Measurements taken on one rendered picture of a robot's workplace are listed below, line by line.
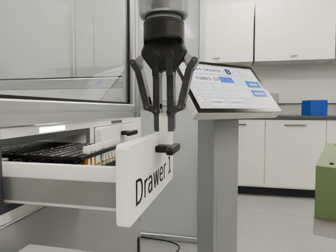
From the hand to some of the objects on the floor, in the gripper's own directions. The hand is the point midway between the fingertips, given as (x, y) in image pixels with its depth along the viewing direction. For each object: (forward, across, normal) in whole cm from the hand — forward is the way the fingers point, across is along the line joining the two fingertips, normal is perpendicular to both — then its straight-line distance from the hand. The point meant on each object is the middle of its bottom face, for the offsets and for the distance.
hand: (164, 131), depth 54 cm
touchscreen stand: (+93, -9, -86) cm, 127 cm away
